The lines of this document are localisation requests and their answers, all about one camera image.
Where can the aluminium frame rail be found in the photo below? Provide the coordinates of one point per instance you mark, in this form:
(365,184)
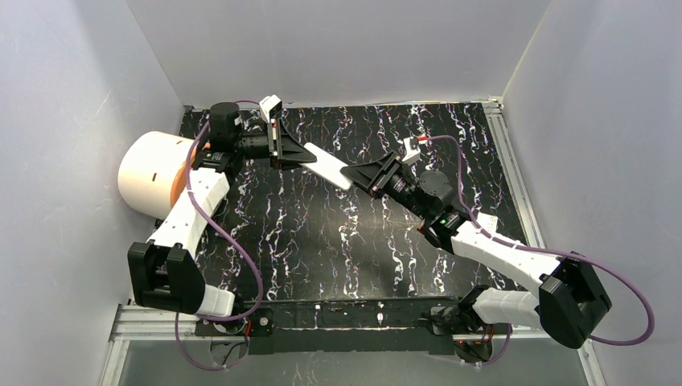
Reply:
(151,347)

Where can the white drum orange lid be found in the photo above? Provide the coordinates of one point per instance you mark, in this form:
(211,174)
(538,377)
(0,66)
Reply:
(150,176)

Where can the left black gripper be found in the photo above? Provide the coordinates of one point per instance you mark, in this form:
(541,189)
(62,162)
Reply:
(273,149)

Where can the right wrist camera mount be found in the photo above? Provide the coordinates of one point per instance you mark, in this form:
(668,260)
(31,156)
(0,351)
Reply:
(412,146)

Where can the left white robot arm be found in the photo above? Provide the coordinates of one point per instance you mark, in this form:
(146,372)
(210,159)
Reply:
(163,269)

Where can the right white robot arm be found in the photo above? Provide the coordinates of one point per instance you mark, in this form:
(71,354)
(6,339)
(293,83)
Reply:
(561,296)

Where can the white slim remote control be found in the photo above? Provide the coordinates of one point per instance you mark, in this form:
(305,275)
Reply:
(327,167)

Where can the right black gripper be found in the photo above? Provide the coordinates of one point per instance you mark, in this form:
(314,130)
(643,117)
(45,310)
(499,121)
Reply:
(387,176)

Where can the white remote red label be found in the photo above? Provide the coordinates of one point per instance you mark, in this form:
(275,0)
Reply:
(488,222)

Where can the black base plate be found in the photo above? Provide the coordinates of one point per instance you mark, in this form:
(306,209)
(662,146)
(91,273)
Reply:
(365,325)

